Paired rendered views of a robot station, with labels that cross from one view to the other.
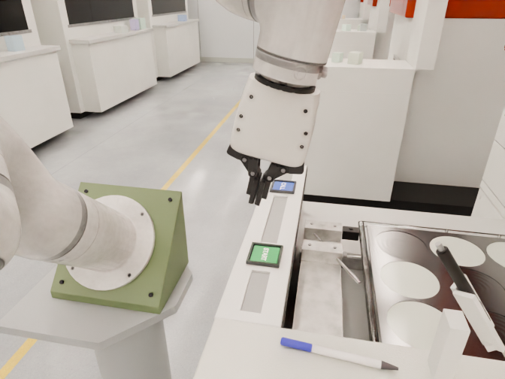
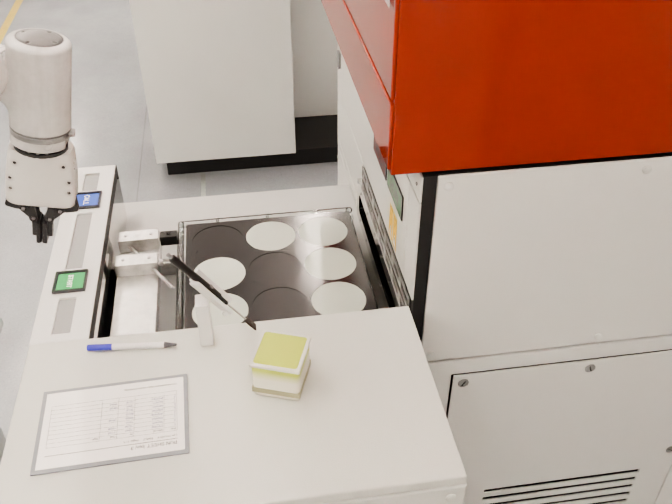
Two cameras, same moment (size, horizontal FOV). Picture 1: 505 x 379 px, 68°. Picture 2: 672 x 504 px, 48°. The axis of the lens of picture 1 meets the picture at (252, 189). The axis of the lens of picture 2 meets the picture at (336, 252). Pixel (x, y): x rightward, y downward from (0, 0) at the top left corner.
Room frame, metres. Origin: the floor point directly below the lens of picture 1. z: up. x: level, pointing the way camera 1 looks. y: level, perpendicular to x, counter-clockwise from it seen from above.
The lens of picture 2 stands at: (-0.59, -0.12, 1.81)
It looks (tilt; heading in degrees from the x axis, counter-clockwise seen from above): 38 degrees down; 340
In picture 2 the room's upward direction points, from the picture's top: straight up
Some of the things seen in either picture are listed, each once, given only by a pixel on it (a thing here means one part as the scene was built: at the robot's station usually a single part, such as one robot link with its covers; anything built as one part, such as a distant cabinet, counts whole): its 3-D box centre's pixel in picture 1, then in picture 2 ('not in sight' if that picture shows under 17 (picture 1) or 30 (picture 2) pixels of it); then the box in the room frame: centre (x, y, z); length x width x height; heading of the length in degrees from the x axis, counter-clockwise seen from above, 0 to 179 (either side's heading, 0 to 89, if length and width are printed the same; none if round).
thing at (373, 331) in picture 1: (367, 275); (180, 279); (0.55, -0.21, 0.90); 0.38 x 0.01 x 0.01; 169
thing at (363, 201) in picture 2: not in sight; (379, 256); (0.49, -0.60, 0.89); 0.44 x 0.02 x 0.10; 169
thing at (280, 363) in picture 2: not in sight; (281, 365); (0.17, -0.31, 1.00); 0.07 x 0.07 x 0.07; 59
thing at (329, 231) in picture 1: (322, 229); (139, 240); (0.70, -0.16, 0.89); 0.08 x 0.03 x 0.03; 79
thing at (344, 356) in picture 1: (337, 354); (132, 346); (0.31, -0.10, 0.97); 0.14 x 0.01 x 0.01; 73
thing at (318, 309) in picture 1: (319, 289); (137, 301); (0.54, -0.13, 0.87); 0.36 x 0.08 x 0.03; 169
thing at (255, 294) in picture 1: (273, 246); (86, 269); (0.64, -0.04, 0.89); 0.55 x 0.09 x 0.14; 169
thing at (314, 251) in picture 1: (322, 251); (137, 264); (0.62, -0.14, 0.89); 0.08 x 0.03 x 0.03; 79
